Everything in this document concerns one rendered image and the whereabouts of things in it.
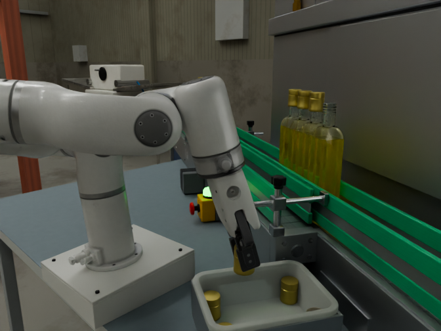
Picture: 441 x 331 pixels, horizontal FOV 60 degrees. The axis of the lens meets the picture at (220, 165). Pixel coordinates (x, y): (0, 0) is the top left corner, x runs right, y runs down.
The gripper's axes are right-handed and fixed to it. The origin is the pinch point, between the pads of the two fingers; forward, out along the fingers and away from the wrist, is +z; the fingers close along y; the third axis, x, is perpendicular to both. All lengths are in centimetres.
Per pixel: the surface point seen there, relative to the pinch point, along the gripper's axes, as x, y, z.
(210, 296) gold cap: 7.3, 5.3, 9.5
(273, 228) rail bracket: -8.9, 11.8, 4.6
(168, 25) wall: -71, 552, -72
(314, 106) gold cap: -29.1, 26.3, -13.3
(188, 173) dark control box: -1, 80, 10
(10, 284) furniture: 74, 85, 30
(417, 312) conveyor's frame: -19.4, -15.0, 10.0
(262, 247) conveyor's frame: -7.4, 18.9, 12.3
